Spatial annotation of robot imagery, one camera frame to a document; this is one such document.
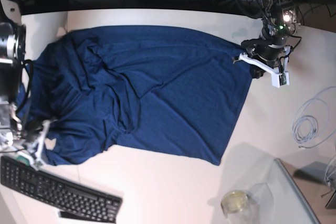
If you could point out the black keyboard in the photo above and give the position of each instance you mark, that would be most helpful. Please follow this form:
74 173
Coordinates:
73 199

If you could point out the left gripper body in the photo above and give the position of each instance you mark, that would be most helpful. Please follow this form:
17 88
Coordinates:
267 55

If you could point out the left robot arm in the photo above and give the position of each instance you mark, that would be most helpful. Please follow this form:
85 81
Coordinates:
279 18

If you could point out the green tape roll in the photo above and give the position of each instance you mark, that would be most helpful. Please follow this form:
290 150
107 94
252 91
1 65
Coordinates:
23 160

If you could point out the grey metal stand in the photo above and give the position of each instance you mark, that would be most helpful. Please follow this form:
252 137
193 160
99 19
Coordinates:
317 187

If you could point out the blue t-shirt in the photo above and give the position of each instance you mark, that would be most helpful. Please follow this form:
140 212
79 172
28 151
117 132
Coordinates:
162 89

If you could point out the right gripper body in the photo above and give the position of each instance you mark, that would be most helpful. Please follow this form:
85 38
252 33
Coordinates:
28 144

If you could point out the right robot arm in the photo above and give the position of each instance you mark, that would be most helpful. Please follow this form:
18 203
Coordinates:
16 72

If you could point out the clear glass jar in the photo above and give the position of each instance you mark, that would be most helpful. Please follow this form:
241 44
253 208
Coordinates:
252 206

